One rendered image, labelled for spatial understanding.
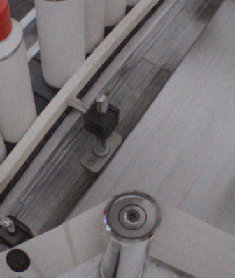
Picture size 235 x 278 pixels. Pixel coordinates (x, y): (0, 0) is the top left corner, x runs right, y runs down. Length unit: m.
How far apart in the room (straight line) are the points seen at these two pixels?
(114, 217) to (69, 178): 0.27
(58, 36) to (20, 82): 0.07
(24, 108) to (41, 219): 0.14
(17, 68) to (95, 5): 0.14
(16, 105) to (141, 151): 0.15
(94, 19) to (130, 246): 0.30
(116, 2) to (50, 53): 0.12
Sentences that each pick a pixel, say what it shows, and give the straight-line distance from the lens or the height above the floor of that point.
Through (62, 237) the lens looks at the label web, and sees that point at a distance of 0.36.
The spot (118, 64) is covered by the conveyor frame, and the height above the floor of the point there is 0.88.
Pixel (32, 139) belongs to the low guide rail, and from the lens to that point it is 0.52.
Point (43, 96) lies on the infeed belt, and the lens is 0.59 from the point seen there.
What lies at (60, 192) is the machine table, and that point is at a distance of 0.59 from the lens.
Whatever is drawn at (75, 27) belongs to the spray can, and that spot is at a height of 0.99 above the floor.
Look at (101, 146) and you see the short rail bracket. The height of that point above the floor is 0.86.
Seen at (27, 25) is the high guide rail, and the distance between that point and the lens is 0.55.
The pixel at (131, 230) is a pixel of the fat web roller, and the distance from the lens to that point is 0.32.
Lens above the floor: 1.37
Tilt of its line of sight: 61 degrees down
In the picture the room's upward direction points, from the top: 4 degrees clockwise
